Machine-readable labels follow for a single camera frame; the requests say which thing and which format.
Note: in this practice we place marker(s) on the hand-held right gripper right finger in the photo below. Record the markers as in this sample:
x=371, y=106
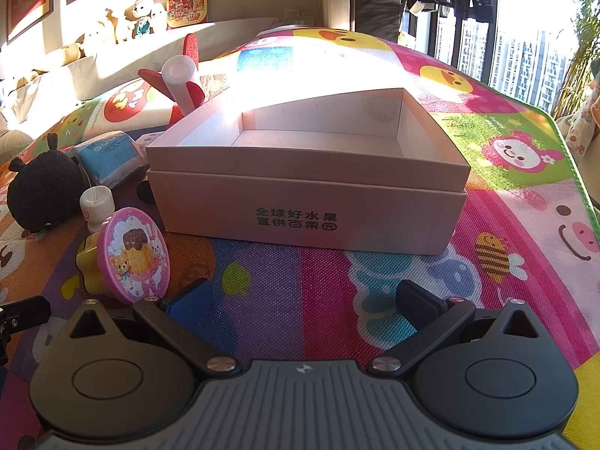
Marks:
x=417, y=304

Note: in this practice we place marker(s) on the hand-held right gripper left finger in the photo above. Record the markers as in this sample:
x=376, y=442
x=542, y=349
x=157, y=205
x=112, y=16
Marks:
x=187, y=302

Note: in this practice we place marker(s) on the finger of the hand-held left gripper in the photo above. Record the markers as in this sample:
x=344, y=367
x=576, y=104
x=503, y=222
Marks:
x=28, y=310

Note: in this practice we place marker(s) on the yellow toy with pink lid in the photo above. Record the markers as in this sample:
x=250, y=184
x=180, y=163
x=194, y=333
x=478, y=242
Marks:
x=133, y=253

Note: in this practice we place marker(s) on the black plush toy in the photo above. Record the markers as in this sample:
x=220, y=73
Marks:
x=42, y=187

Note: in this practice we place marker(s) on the small white drink bottle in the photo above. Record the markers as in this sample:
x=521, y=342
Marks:
x=96, y=206

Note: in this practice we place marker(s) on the pink cardboard box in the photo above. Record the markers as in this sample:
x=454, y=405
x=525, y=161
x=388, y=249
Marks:
x=304, y=206

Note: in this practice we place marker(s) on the blue tissue pack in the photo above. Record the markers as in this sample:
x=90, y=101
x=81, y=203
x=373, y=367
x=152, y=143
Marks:
x=110, y=154

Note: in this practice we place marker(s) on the red and white foam rocket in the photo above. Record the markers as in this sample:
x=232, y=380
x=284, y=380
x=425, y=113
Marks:
x=183, y=79

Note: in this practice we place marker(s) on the colourful cartoon play mat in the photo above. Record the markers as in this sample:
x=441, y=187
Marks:
x=515, y=206

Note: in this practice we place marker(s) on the white power strip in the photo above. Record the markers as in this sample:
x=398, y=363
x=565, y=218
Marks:
x=149, y=139

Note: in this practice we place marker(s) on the floral cloth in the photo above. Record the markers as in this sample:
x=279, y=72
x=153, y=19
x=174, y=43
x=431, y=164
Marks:
x=583, y=126

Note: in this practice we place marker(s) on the beige sofa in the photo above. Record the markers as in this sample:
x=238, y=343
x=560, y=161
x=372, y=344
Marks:
x=140, y=56

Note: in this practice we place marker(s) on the brown plush toy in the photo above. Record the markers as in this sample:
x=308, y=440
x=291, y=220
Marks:
x=70, y=51

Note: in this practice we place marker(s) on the cream plush toy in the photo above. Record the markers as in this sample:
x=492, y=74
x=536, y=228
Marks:
x=98, y=35
x=119, y=26

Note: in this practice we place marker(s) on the small white plush toy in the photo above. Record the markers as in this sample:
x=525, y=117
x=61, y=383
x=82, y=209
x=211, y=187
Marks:
x=159, y=18

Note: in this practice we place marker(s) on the white doll in blue overalls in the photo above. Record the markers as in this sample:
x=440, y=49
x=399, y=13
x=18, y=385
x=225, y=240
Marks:
x=142, y=16

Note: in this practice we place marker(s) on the red cartoon card box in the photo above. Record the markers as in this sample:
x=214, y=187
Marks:
x=187, y=9

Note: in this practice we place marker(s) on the green plant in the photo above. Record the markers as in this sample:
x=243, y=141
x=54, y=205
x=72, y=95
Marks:
x=583, y=33

